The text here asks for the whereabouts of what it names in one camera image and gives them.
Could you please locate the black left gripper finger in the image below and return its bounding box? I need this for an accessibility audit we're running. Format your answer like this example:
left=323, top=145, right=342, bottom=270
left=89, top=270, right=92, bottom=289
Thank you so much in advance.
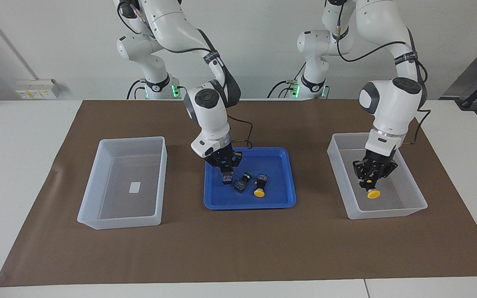
left=374, top=161, right=398, bottom=183
left=353, top=161, right=371, bottom=190

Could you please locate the yellow push button switch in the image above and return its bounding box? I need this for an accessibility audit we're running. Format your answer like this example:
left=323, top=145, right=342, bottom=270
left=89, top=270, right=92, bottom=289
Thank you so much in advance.
left=366, top=178, right=381, bottom=199
left=253, top=174, right=268, bottom=197

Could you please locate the translucent white plastic box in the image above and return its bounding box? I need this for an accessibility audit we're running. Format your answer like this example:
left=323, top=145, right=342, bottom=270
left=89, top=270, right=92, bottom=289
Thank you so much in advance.
left=327, top=132, right=428, bottom=220
left=77, top=137, right=168, bottom=230

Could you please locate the blue plastic tray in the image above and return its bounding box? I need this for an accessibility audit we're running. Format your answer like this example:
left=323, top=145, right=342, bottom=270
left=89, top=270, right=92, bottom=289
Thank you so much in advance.
left=203, top=147, right=297, bottom=210

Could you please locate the brown paper table mat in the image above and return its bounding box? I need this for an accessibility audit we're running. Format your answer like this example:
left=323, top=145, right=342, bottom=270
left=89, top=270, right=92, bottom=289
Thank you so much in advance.
left=0, top=99, right=477, bottom=287

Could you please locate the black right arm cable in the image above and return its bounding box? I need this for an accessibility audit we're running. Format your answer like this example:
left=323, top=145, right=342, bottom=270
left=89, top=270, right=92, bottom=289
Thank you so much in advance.
left=116, top=0, right=253, bottom=149

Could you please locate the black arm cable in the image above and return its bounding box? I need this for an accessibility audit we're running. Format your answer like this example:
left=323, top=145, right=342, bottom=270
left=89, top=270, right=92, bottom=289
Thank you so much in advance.
left=116, top=0, right=253, bottom=149
left=336, top=17, right=431, bottom=145

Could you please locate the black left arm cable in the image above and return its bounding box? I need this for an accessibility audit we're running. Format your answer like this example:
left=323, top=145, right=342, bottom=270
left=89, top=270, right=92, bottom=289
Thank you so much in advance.
left=336, top=17, right=431, bottom=145

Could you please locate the black base cable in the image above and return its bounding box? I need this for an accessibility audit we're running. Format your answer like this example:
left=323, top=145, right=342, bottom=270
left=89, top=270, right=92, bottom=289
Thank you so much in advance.
left=126, top=80, right=145, bottom=100
left=267, top=62, right=306, bottom=99

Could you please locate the white wall outlet box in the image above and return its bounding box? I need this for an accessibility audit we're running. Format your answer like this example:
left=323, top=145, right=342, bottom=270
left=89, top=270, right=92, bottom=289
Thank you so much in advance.
left=16, top=79, right=61, bottom=100

